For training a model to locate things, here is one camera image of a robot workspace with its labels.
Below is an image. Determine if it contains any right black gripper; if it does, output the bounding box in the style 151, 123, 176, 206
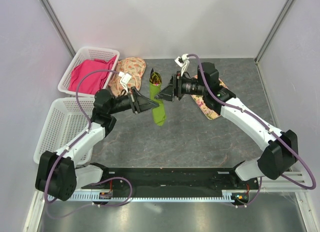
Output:
154, 71, 207, 103

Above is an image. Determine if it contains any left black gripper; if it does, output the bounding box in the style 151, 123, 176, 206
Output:
108, 86, 159, 115

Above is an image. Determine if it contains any green paper napkin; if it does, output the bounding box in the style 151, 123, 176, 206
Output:
149, 82, 167, 126

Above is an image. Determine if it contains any iridescent gold spoon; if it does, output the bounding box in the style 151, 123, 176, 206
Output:
149, 72, 162, 86

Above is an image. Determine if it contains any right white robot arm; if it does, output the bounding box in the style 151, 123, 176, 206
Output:
155, 62, 298, 189

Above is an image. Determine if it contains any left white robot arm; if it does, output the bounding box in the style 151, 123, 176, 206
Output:
35, 87, 159, 201

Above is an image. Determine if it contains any floral fabric pouch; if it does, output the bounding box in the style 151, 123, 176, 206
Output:
108, 57, 146, 96

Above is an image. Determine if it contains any floral rectangular tray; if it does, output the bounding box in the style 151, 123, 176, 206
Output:
189, 75, 229, 120

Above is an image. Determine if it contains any pink cloth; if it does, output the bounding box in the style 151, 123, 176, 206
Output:
68, 56, 118, 95

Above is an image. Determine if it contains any white basket with pink cloth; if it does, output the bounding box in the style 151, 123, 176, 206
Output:
58, 47, 120, 97

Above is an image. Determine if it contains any empty white plastic basket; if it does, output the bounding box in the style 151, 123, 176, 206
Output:
33, 97, 105, 166

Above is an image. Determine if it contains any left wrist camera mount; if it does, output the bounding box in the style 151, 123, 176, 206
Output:
118, 72, 132, 93

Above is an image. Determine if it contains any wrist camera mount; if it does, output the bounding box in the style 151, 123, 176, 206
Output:
174, 54, 190, 76
118, 72, 132, 93

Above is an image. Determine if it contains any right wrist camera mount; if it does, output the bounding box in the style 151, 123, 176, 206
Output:
174, 54, 190, 76

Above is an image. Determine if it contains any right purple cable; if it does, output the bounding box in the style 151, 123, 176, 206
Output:
187, 53, 317, 209

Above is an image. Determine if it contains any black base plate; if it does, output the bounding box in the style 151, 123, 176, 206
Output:
85, 168, 259, 198

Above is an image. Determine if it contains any white slotted cable duct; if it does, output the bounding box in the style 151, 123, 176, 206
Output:
46, 189, 251, 202

